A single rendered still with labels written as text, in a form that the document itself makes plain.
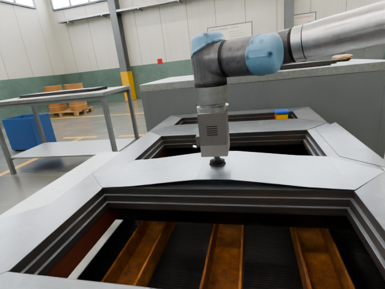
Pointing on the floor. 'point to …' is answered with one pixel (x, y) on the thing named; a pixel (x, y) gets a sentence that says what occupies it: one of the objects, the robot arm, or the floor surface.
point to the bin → (27, 131)
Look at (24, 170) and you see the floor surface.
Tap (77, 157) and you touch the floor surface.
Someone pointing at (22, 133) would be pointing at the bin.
